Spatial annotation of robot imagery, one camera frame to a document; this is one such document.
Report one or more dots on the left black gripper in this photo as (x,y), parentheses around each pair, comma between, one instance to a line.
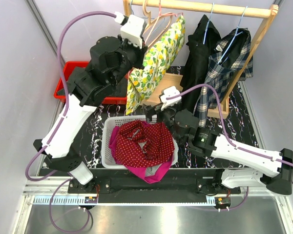
(140,52)

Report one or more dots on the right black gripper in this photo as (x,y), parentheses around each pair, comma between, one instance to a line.
(158,111)

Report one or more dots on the lemon print skirt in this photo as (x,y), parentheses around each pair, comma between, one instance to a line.
(157,60)

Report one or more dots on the red polka dot skirt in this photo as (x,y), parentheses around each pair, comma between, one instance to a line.
(139,144)

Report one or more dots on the wooden hanger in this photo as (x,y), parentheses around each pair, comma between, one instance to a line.
(151,23)

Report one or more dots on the pink wire hanger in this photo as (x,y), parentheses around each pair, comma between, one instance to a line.
(153,37)

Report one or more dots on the magenta skirt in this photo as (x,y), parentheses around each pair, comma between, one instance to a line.
(148,174)

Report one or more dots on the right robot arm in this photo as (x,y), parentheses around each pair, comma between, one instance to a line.
(270,169)

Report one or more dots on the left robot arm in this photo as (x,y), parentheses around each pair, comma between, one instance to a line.
(111,59)

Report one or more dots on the black skirt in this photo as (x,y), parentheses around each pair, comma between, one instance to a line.
(195,69)

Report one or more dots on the blue hanger of black skirt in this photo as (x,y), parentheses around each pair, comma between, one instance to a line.
(207,25)

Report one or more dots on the plaid skirt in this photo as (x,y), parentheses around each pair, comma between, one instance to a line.
(219,75)

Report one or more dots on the blue hanger of plaid skirt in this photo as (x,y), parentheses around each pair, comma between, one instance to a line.
(231,42)

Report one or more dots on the red plastic bin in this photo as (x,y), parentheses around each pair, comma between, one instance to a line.
(67,71)

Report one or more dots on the dark grey garment in bin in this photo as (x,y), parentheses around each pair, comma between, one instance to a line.
(119,92)

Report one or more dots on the white plastic basket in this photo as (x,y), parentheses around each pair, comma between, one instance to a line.
(110,123)

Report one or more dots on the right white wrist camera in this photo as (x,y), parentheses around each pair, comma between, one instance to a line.
(169,97)

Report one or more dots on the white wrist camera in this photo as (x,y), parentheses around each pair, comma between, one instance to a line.
(132,28)
(169,97)

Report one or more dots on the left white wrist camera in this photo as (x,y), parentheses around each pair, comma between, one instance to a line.
(132,28)

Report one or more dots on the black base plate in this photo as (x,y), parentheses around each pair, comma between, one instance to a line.
(178,186)

